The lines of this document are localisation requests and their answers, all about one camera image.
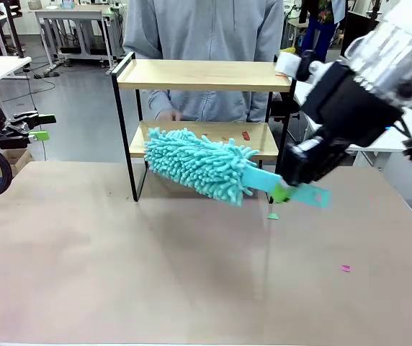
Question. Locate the yellow-green bag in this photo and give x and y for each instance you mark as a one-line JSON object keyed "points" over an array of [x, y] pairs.
{"points": [[289, 49]]}

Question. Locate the black monitor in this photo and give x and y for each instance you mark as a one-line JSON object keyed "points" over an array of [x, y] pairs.
{"points": [[353, 21]]}

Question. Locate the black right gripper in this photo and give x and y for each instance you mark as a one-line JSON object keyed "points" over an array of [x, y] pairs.
{"points": [[353, 108]]}

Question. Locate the black clamp pole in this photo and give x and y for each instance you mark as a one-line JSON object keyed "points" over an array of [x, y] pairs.
{"points": [[13, 29]]}

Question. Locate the green paper scrap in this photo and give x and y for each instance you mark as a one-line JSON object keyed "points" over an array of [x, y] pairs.
{"points": [[273, 216]]}

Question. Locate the person in blue trousers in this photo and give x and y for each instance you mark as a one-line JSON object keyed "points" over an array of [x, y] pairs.
{"points": [[315, 36]]}

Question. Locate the orange-red paper scrap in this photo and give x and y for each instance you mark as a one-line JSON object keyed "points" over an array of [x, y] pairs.
{"points": [[227, 138]]}

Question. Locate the black office chair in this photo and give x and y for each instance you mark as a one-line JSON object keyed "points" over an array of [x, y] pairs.
{"points": [[285, 108]]}

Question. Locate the white desk grey frame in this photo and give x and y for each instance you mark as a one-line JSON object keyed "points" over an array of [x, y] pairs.
{"points": [[69, 15]]}

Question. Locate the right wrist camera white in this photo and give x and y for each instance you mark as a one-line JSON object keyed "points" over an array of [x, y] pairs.
{"points": [[287, 65]]}

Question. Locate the cardboard box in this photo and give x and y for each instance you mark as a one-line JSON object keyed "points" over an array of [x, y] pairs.
{"points": [[18, 160]]}

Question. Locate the teal box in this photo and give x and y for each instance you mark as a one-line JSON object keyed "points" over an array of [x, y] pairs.
{"points": [[68, 4]]}

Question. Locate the person in grey hoodie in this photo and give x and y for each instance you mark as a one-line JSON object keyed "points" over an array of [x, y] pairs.
{"points": [[206, 29]]}

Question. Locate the teal microfibre duster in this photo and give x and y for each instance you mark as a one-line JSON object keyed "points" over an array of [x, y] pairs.
{"points": [[191, 158]]}

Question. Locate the black power strip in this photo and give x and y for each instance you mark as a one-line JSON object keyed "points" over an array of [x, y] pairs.
{"points": [[47, 74]]}

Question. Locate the person's right hand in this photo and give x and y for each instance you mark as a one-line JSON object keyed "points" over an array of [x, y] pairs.
{"points": [[168, 115]]}

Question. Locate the two-tier wooden shelf black frame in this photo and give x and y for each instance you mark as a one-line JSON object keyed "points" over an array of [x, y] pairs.
{"points": [[199, 75]]}

